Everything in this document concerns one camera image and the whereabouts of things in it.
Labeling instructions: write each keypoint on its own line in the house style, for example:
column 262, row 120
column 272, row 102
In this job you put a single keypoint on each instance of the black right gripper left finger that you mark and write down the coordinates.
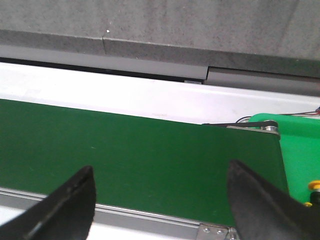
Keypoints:
column 65, row 214

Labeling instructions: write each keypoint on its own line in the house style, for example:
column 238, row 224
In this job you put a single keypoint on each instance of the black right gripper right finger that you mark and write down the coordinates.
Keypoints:
column 261, row 211

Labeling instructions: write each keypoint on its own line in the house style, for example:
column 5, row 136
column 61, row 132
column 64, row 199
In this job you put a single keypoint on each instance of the yellow mushroom push button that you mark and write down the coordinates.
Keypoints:
column 314, row 197

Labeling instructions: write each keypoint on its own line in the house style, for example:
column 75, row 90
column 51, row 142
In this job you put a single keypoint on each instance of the steel conveyor end plate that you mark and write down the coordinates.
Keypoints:
column 267, row 126

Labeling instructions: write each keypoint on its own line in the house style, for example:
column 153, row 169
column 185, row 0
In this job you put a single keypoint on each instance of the green plastic tray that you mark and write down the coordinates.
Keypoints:
column 300, row 146

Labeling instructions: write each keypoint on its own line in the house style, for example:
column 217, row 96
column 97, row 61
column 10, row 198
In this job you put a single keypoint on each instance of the green conveyor belt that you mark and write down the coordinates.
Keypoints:
column 152, row 165

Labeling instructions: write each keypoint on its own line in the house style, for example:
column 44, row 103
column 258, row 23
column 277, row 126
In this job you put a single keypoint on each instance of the grey stone counter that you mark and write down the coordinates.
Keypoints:
column 268, row 45

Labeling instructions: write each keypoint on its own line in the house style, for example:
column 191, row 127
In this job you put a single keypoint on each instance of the aluminium conveyor side rail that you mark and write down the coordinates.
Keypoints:
column 110, row 222

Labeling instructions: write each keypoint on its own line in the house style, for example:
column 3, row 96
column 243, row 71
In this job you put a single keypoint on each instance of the steel conveyor support bracket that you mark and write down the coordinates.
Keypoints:
column 211, row 232

